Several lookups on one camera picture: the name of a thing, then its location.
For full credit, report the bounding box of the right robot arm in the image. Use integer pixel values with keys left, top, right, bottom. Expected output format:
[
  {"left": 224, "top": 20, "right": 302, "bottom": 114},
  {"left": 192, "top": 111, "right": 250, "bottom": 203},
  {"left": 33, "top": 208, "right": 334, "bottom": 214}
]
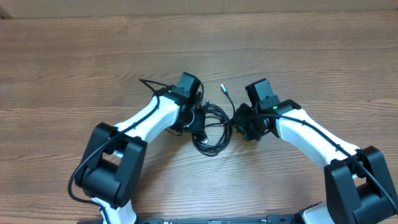
[{"left": 233, "top": 78, "right": 397, "bottom": 224}]

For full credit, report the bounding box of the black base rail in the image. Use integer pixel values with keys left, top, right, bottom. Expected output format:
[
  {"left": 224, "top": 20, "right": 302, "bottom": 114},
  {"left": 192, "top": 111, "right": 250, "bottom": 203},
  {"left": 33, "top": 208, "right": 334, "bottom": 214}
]
[{"left": 135, "top": 214, "right": 297, "bottom": 224}]

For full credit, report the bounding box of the black USB cable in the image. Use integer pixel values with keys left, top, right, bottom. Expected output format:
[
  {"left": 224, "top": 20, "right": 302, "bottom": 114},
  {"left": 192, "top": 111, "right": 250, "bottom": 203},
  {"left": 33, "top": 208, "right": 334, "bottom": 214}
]
[{"left": 191, "top": 83, "right": 236, "bottom": 157}]

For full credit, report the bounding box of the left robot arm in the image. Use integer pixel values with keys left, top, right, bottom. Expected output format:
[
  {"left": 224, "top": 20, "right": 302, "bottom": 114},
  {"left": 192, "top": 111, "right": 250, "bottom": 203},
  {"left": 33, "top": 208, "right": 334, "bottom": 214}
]
[{"left": 69, "top": 72, "right": 204, "bottom": 223}]

